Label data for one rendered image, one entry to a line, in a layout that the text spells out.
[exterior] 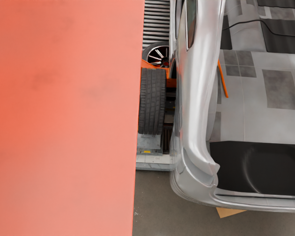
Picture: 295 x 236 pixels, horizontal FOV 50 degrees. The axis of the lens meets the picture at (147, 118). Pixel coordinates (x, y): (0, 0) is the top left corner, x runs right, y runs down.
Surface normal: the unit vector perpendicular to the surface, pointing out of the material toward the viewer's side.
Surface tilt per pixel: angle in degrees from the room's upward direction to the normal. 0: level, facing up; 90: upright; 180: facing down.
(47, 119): 0
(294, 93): 2
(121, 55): 0
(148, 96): 26
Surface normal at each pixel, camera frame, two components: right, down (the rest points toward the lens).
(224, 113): 0.04, -0.16
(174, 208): 0.06, -0.52
